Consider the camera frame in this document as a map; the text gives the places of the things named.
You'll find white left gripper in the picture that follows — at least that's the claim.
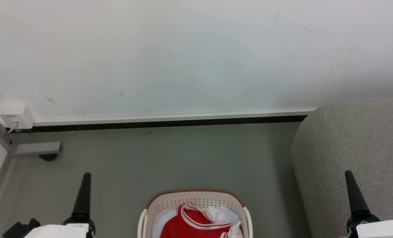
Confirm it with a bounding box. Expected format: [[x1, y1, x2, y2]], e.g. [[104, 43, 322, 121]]
[[24, 172, 96, 238]]

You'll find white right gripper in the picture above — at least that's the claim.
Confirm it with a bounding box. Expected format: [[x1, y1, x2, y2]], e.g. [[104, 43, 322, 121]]
[[344, 170, 393, 238]]

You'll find red shirt with striped trim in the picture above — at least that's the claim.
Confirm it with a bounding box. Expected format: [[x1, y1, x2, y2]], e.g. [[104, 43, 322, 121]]
[[160, 203, 237, 238]]

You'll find grey fabric sofa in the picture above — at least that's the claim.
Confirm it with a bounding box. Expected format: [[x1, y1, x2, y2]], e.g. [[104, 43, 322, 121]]
[[291, 97, 393, 238]]

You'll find cream perforated laundry basket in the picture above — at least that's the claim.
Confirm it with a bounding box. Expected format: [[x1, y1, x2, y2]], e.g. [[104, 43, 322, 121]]
[[137, 188, 253, 238]]

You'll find white baseboard with black strip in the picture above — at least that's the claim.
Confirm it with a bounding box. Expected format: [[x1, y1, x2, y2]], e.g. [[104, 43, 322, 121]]
[[10, 107, 317, 133]]

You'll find white garment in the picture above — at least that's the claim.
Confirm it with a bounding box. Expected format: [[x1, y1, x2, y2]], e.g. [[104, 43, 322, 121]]
[[152, 205, 243, 238]]

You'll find grey metal frame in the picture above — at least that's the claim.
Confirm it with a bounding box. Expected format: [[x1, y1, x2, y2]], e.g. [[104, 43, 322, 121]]
[[0, 105, 62, 158]]

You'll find white wall socket box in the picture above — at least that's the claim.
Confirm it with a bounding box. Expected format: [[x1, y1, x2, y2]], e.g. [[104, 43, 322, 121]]
[[0, 103, 35, 130]]

